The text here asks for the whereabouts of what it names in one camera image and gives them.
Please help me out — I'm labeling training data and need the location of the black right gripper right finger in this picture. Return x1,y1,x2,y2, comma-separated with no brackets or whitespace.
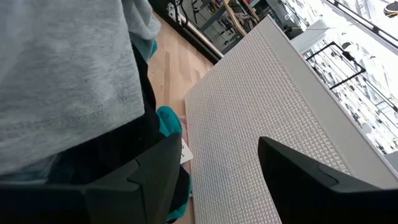
257,136,398,224

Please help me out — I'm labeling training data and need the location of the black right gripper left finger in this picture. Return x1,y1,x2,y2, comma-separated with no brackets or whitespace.
0,133,184,224

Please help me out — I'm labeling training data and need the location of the black garment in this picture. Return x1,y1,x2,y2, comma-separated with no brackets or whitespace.
46,43,192,215

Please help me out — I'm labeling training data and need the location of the teal sock with paper tag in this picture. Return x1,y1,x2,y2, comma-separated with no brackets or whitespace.
155,105,194,223

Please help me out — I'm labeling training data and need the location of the pale pink sock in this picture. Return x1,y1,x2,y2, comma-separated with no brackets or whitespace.
179,114,189,138

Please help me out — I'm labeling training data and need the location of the white woven plastic basket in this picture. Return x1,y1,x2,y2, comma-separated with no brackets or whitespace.
185,14,398,224

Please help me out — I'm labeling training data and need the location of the black aluminium table frame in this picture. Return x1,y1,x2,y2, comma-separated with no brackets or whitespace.
148,0,225,65

